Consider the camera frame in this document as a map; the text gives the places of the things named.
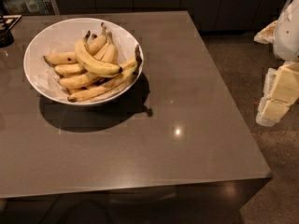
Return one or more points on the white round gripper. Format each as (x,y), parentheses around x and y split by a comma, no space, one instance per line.
(288,32)

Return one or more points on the curved yellow banana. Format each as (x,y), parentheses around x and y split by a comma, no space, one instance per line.
(90,63)

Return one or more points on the right banana black stem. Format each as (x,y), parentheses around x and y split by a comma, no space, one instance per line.
(136,59)

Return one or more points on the upright banana pair right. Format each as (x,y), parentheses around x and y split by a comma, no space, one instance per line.
(109,52)

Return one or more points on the upright banana brown stem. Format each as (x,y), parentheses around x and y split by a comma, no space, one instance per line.
(98,41)

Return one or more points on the bottom long yellow banana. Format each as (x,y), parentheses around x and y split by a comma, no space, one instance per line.
(116,84)

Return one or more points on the long yellow banana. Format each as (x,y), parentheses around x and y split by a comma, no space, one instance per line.
(79,81)
(116,84)

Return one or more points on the long middle yellow banana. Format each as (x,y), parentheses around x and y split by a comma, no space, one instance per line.
(79,81)

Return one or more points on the left short yellow banana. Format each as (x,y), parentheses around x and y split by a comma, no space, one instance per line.
(61,58)

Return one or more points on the small yellow banana below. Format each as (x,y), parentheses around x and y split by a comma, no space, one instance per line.
(67,70)

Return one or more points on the white ceramic bowl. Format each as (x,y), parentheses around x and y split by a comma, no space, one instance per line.
(61,37)

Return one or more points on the black object table corner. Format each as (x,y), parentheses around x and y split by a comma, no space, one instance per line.
(6,24)

